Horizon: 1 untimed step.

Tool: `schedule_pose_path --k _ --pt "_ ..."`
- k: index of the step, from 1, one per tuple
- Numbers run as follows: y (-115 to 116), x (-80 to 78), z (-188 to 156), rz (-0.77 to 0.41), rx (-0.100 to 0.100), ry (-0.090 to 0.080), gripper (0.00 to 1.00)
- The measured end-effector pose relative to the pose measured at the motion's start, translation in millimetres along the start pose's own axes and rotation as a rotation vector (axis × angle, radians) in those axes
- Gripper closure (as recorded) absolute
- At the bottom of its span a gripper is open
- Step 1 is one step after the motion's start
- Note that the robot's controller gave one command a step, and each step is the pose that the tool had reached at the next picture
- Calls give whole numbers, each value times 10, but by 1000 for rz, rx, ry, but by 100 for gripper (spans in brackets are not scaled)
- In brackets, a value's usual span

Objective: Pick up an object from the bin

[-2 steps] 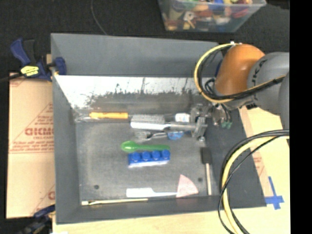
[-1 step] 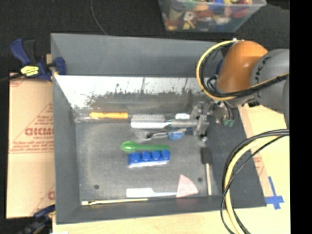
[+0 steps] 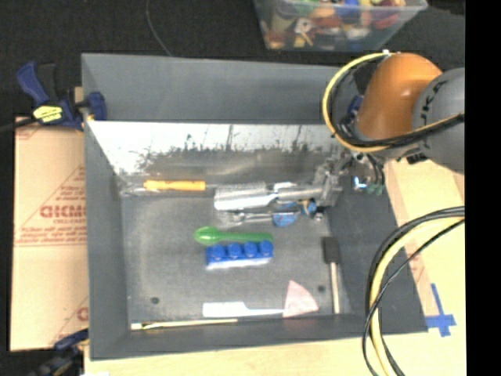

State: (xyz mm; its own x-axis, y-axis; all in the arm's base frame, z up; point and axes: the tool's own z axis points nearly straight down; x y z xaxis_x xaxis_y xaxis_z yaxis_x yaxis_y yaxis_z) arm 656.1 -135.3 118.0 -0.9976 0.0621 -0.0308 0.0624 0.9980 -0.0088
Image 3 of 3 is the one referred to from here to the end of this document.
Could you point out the pale thin stick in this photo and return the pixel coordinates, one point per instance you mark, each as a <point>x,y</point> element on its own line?
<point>188,323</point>

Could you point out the pink wedge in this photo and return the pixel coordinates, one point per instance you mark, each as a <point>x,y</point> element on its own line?
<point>299,300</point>

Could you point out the white flat plastic piece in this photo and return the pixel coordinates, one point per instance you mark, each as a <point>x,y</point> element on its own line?
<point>225,309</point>

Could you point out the black cylinder on white bracket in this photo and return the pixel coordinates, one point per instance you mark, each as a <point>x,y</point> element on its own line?
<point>416,158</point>

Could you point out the blue studded toy brick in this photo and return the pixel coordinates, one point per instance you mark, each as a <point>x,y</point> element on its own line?
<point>238,255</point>

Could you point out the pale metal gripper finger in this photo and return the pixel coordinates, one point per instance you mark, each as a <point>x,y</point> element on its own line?
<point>242,196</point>
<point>250,218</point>

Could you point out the green plastic spoon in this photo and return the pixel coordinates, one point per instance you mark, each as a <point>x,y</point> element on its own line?
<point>207,235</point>

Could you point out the brown cardboard board red print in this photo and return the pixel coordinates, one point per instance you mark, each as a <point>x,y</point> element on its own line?
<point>47,249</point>

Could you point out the orange marker pen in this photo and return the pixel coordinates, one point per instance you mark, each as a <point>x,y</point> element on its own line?
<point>174,185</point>

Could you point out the grey metal bin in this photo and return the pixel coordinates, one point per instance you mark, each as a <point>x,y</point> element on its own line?
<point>176,280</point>

